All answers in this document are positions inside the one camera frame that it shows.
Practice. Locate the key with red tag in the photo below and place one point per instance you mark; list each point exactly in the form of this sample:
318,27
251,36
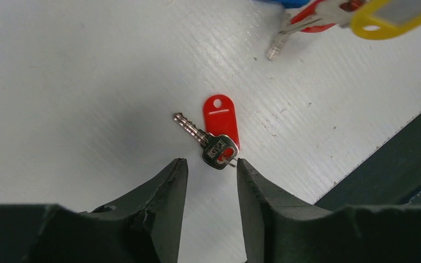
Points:
219,139

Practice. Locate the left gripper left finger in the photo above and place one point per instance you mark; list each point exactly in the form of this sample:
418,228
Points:
144,225

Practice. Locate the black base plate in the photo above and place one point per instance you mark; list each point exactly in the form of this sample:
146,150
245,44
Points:
390,176

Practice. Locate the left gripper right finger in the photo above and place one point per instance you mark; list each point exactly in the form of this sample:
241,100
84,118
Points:
279,227

